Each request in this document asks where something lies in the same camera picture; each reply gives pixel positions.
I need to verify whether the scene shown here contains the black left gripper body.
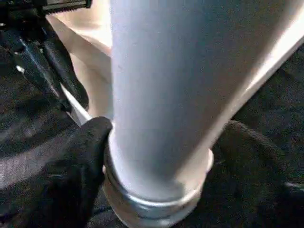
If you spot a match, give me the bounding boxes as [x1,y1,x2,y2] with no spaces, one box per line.
[0,0,93,36]

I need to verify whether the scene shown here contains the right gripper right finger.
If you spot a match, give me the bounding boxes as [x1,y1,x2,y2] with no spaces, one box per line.
[199,120,304,228]

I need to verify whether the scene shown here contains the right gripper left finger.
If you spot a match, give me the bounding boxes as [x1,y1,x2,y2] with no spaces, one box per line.
[0,116,114,228]

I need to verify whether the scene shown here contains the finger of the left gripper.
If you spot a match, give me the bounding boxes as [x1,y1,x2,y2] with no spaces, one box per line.
[39,26,91,111]
[9,38,73,114]

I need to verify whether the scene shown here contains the white plastic table leg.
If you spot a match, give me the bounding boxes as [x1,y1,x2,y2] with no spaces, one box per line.
[102,0,304,228]

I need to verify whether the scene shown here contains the white plastic table top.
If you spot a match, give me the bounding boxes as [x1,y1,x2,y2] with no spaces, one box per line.
[45,0,304,126]

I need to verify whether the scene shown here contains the black work mat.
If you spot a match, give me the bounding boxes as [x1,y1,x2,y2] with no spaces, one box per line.
[0,28,304,228]

